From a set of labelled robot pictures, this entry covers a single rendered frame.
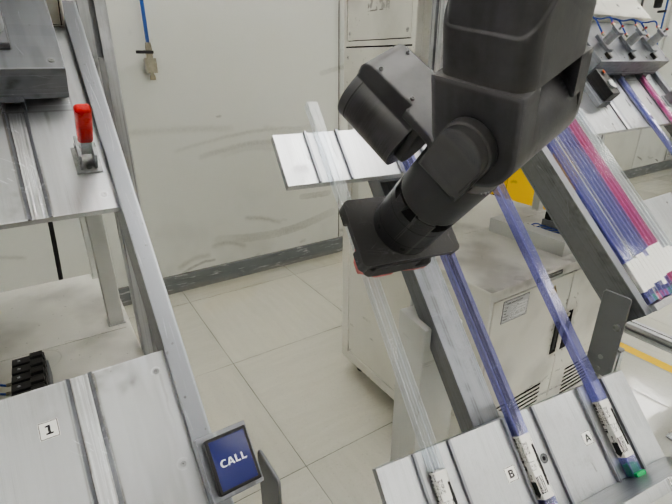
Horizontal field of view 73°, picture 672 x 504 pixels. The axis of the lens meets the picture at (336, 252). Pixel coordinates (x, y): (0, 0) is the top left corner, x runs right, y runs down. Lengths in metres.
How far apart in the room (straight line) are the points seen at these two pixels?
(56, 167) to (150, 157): 1.71
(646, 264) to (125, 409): 0.91
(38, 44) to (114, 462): 0.47
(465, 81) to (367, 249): 0.18
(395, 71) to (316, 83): 2.29
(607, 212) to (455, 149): 0.79
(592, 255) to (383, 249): 0.64
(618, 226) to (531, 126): 0.79
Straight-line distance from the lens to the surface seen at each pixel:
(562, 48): 0.27
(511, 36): 0.25
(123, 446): 0.51
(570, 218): 0.99
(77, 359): 1.00
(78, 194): 0.61
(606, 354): 0.99
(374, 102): 0.34
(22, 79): 0.65
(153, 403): 0.52
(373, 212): 0.41
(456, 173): 0.28
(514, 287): 1.22
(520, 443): 0.53
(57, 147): 0.65
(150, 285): 0.54
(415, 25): 1.26
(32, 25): 0.69
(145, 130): 2.31
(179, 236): 2.45
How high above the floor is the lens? 1.14
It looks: 23 degrees down
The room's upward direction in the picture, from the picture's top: straight up
